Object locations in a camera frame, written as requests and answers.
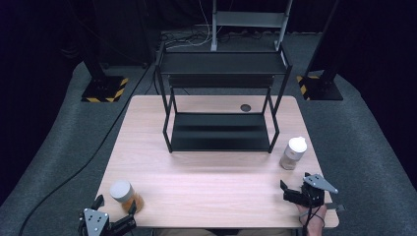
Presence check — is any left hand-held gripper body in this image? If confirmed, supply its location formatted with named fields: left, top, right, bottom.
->
left=78, top=207, right=114, bottom=236

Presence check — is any person's right hand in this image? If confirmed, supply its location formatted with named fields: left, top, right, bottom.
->
left=296, top=203, right=328, bottom=236

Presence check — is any black two-tier metal shelf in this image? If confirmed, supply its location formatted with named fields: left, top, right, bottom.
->
left=154, top=41, right=293, bottom=154

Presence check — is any jar with beige contents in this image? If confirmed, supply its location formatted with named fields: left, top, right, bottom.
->
left=278, top=136, right=309, bottom=171

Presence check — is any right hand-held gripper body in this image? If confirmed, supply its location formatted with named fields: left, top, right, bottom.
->
left=298, top=172, right=339, bottom=208

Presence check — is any long black floor cable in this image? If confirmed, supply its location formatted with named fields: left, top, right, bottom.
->
left=18, top=62, right=156, bottom=236

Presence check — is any jar with orange contents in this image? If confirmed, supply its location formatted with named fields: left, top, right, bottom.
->
left=108, top=179, right=146, bottom=214

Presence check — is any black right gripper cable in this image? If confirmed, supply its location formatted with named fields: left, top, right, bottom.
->
left=298, top=203, right=326, bottom=236

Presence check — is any black stand with striped base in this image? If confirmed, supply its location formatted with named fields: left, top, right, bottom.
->
left=78, top=48, right=130, bottom=103
left=296, top=0, right=344, bottom=101

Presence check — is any grey metal stand frame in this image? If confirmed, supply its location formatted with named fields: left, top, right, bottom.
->
left=210, top=0, right=294, bottom=52

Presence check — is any tangle of floor cables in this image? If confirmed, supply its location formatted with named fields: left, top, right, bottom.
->
left=160, top=0, right=214, bottom=50

